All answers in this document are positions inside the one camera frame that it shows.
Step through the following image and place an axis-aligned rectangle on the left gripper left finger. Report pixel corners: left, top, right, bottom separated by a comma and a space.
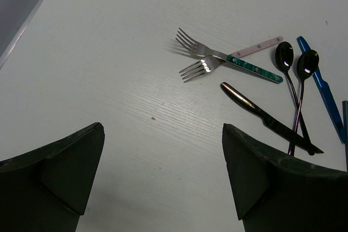
1, 122, 105, 231

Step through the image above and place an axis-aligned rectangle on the green handled fork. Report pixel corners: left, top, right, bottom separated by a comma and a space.
175, 27, 284, 84

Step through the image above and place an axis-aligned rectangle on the black spoon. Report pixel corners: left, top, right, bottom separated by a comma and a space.
275, 41, 311, 142
293, 50, 323, 155

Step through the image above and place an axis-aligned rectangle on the grey chopstick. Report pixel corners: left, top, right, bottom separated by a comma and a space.
342, 101, 348, 170

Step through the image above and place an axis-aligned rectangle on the black knife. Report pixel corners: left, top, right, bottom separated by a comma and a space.
220, 82, 324, 155

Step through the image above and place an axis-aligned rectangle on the blue knife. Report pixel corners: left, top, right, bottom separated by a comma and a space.
296, 36, 347, 145

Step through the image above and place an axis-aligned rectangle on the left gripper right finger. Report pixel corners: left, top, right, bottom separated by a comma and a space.
222, 124, 347, 231

